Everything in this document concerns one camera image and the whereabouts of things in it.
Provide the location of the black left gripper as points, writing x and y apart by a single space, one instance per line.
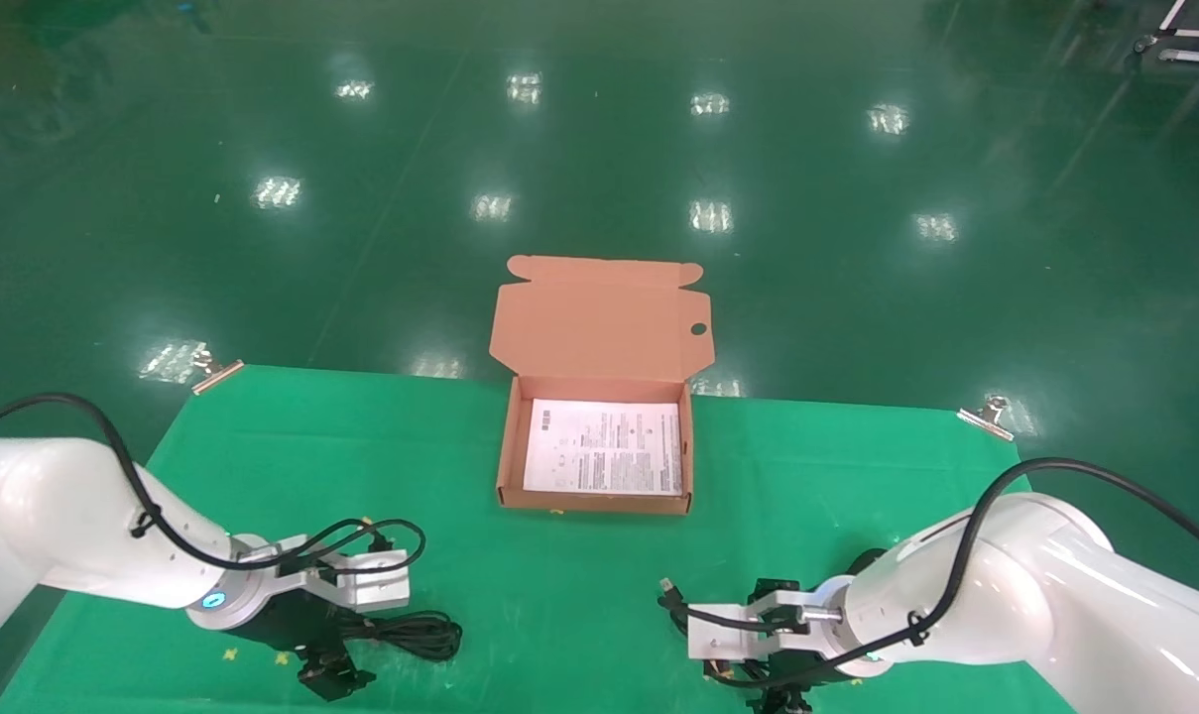
292 620

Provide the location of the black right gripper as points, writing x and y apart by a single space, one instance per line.
807 676

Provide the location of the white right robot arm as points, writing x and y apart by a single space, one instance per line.
1035 595

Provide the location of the orange cardboard box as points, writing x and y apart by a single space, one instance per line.
599 317

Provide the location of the green table mat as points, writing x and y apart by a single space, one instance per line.
520 565

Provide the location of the white printed leaflet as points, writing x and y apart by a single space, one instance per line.
599 446

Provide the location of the silver binder clip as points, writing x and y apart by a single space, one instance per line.
217 377
986 418

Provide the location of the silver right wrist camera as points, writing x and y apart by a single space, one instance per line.
718 635

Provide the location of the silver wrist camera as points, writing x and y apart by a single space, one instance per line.
376 585
718 635

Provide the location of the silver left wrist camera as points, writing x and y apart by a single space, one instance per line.
376 585

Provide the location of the white metal cart frame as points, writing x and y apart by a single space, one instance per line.
1194 35

